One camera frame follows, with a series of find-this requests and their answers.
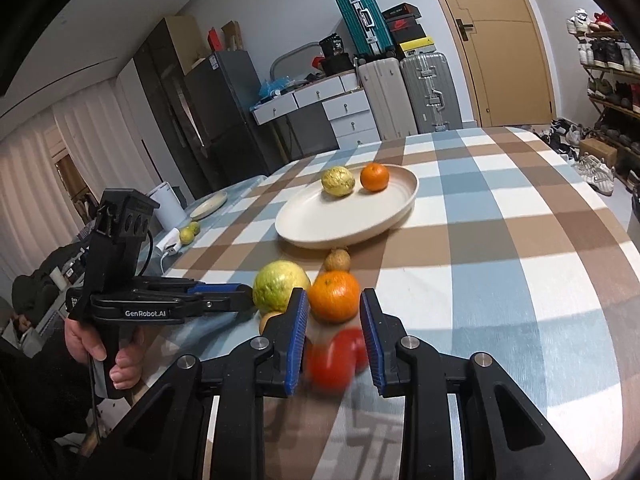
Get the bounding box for wrinkled yellow-green guava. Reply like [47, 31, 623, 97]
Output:
[321, 166, 355, 197]

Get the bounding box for stacked shoe boxes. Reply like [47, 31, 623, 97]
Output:
[382, 2, 436, 61]

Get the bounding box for white curtain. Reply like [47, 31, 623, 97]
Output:
[1, 79, 162, 290]

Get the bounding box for small beige plate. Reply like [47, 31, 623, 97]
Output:
[190, 191, 228, 221]

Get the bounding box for checkered tablecloth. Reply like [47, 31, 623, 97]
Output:
[165, 128, 639, 479]

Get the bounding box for wooden door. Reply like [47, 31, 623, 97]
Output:
[438, 0, 555, 127]

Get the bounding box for white charger with cable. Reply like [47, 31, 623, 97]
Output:
[155, 228, 182, 273]

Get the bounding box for brown kiwi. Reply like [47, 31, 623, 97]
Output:
[323, 248, 352, 272]

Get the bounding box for smooth green guava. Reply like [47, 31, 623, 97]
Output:
[253, 260, 311, 314]

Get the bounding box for black refrigerator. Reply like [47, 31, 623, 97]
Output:
[134, 15, 284, 198]

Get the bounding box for orange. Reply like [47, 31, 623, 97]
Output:
[360, 162, 390, 193]
[308, 271, 361, 324]

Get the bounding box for wooden shoe rack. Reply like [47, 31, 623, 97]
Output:
[565, 9, 639, 196]

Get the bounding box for white kettle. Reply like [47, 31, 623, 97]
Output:
[148, 181, 188, 231]

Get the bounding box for teal suitcase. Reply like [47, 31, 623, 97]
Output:
[335, 0, 394, 58]

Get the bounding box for white drawer desk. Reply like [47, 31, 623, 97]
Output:
[252, 70, 380, 160]

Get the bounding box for small green fruit side table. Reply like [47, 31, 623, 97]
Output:
[179, 221, 201, 246]

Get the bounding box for person left hand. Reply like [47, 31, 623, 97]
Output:
[63, 316, 147, 391]

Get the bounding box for beige suitcase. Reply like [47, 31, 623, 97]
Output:
[358, 58, 418, 141]

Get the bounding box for silver suitcase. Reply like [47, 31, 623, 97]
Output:
[400, 52, 462, 133]

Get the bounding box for cream round plate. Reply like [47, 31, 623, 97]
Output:
[274, 165, 419, 249]

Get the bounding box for red tomato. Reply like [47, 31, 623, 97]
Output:
[305, 327, 369, 394]

